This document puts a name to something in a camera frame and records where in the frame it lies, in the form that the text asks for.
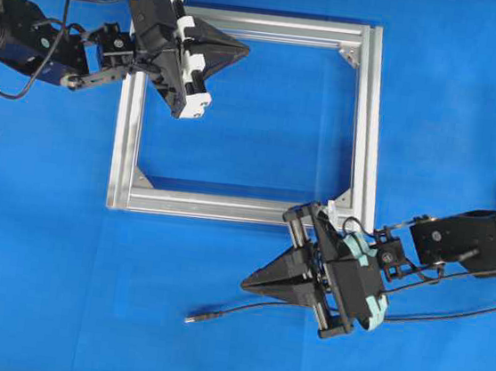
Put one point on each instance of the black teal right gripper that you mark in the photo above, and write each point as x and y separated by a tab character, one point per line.
336	275

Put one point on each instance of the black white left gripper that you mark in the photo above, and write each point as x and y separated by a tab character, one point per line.
179	73

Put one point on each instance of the silver aluminium extrusion frame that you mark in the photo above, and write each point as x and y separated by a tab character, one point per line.
359	44

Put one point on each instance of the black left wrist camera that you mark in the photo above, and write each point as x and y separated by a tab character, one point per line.
154	24

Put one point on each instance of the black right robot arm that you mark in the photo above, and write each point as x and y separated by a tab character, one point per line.
468	239

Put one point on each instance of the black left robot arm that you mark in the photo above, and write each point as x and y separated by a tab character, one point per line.
62	53

